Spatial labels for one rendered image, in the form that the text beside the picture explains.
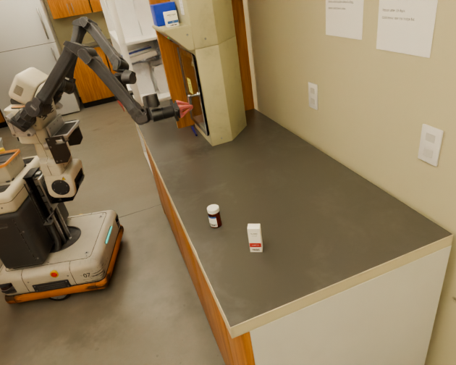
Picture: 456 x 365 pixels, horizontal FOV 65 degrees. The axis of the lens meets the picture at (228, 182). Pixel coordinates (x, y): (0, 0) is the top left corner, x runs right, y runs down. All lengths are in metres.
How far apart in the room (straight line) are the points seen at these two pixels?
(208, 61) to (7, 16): 5.11
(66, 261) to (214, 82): 1.46
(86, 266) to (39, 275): 0.30
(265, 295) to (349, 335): 0.34
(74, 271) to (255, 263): 1.58
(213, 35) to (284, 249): 1.01
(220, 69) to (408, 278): 1.15
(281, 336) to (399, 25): 0.93
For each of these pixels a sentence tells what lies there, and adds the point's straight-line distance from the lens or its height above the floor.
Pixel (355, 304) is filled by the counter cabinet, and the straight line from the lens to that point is 1.12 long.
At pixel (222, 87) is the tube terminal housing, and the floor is 1.22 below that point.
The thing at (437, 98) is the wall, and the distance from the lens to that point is 1.16.
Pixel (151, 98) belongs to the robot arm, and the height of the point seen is 1.23.
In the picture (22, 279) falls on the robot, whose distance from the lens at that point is 2.61.
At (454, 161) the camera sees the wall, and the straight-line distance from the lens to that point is 1.18.
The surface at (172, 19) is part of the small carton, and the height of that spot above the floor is 1.54.
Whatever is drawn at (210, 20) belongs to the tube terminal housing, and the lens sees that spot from 1.69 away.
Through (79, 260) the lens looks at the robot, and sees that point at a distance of 2.45.
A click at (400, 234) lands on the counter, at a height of 0.94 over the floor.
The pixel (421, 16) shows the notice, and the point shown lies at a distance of 1.17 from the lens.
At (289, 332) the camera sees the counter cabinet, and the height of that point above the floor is 0.83.
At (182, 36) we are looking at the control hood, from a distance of 1.66.
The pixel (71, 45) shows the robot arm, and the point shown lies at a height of 1.50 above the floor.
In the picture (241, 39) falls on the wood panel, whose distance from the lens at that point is 2.14.
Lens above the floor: 1.68
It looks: 30 degrees down
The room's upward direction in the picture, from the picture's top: 9 degrees counter-clockwise
